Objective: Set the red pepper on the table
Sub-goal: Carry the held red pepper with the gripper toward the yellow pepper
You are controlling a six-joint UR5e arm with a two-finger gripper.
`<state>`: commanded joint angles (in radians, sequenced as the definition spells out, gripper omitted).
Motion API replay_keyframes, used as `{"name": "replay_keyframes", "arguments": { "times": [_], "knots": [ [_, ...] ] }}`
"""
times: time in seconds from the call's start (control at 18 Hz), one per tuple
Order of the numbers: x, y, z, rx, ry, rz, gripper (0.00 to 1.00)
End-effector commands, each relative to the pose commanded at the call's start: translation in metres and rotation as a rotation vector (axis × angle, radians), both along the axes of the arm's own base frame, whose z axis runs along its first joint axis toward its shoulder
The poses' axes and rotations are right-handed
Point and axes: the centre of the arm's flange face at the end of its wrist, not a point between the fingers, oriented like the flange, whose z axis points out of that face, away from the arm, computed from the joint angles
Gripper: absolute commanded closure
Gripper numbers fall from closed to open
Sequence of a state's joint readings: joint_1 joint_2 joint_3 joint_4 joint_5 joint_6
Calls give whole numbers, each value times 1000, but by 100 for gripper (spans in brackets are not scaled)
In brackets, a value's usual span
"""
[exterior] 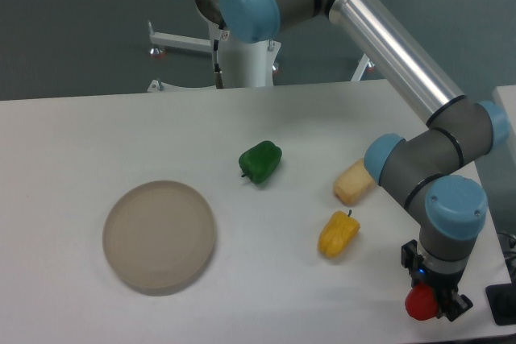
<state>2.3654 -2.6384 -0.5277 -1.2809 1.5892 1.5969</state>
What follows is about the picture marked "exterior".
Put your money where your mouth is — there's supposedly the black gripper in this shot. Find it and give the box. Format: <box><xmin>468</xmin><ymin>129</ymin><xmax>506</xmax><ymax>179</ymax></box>
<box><xmin>401</xmin><ymin>239</ymin><xmax>472</xmax><ymax>321</ymax></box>

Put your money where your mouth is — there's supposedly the red pepper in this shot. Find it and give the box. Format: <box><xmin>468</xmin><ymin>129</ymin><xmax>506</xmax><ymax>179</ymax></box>
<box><xmin>405</xmin><ymin>283</ymin><xmax>439</xmax><ymax>321</ymax></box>

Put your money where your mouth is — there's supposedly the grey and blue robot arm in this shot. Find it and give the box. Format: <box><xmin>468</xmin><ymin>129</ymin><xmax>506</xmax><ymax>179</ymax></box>
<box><xmin>196</xmin><ymin>0</ymin><xmax>510</xmax><ymax>320</ymax></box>

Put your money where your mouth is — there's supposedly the yellow pepper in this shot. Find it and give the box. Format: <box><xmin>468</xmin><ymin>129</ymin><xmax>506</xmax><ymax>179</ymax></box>
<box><xmin>317</xmin><ymin>211</ymin><xmax>360</xmax><ymax>259</ymax></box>

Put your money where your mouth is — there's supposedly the green pepper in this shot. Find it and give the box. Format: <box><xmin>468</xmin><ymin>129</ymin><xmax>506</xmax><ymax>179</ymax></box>
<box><xmin>238</xmin><ymin>140</ymin><xmax>282</xmax><ymax>184</ymax></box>

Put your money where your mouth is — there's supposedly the black device at edge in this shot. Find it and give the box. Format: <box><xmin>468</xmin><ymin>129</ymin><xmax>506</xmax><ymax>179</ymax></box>
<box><xmin>485</xmin><ymin>284</ymin><xmax>515</xmax><ymax>326</ymax></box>

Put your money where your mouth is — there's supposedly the beige bread piece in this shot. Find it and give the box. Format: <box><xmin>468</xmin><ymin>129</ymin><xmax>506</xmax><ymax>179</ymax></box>
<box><xmin>333</xmin><ymin>158</ymin><xmax>377</xmax><ymax>206</ymax></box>

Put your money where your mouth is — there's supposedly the beige round plate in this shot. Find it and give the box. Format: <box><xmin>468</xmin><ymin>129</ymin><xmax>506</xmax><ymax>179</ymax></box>
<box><xmin>102</xmin><ymin>180</ymin><xmax>217</xmax><ymax>296</ymax></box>

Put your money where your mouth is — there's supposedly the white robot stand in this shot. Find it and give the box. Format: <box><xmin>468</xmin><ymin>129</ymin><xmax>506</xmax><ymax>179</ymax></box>
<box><xmin>146</xmin><ymin>19</ymin><xmax>377</xmax><ymax>93</ymax></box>

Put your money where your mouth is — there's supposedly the black cable with connector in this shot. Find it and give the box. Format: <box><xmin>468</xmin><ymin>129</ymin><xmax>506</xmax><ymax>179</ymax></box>
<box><xmin>212</xmin><ymin>23</ymin><xmax>227</xmax><ymax>90</ymax></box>

